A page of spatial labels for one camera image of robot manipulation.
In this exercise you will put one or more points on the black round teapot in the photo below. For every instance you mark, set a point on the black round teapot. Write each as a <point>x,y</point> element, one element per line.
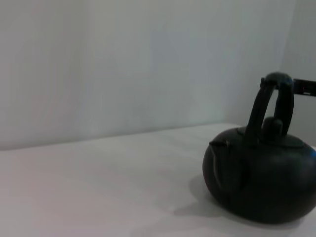
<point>259,177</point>

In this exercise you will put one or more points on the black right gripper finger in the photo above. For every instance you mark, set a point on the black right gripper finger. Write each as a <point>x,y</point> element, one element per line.
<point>263,82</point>
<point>304,87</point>

